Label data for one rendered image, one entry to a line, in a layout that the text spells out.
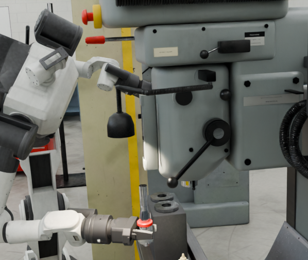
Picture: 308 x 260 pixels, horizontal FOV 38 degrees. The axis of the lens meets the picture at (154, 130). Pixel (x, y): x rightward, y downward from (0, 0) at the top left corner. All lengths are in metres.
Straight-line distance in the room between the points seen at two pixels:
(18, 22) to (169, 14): 9.27
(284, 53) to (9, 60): 0.85
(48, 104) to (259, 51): 0.68
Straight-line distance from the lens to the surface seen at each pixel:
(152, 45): 1.09
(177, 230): 1.62
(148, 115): 1.21
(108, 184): 3.08
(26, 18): 10.28
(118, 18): 1.08
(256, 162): 1.21
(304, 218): 1.50
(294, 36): 1.21
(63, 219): 1.41
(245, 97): 1.16
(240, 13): 1.14
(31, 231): 1.46
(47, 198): 1.88
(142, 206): 1.34
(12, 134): 1.41
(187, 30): 1.11
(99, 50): 2.92
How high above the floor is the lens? 1.71
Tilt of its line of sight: 12 degrees down
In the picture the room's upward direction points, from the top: 3 degrees counter-clockwise
